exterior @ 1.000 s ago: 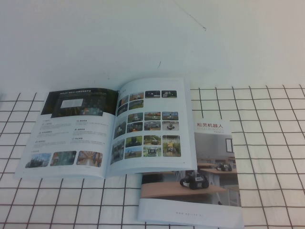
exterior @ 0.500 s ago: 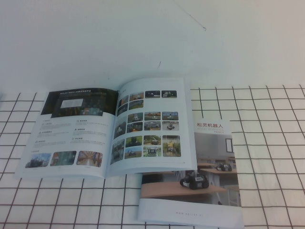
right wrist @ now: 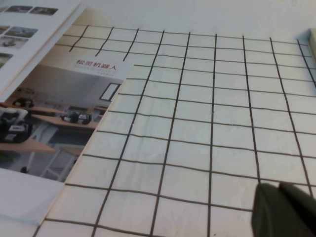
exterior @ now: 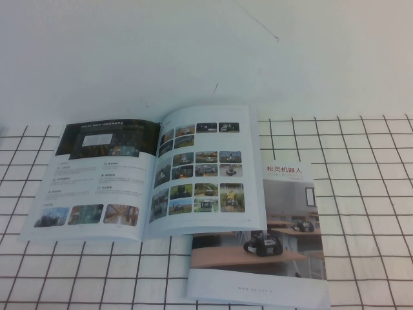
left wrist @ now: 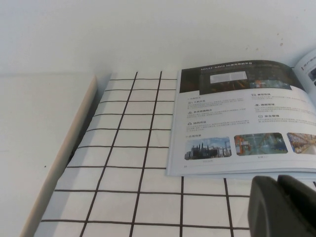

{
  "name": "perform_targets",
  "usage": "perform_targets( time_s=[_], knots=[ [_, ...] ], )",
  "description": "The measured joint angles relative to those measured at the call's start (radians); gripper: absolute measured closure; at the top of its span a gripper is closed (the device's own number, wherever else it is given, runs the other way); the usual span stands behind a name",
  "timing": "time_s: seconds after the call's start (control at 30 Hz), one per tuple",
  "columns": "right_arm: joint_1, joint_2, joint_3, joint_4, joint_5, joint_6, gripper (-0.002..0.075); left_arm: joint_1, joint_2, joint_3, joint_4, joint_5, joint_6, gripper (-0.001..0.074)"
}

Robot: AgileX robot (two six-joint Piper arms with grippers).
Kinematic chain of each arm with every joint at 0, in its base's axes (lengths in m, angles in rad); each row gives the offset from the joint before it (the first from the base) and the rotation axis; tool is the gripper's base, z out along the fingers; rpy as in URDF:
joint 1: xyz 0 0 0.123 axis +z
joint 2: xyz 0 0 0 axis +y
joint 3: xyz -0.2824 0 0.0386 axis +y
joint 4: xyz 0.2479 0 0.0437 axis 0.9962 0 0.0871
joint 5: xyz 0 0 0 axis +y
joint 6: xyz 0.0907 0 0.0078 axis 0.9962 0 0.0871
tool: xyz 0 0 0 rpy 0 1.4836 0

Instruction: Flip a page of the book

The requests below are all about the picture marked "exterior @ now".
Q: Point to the white picture book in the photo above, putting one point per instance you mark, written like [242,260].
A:
[122,187]

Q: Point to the closed brochure with robot cover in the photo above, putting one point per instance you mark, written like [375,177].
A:
[290,226]

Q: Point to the white black-grid tablecloth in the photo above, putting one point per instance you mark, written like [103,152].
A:
[355,193]

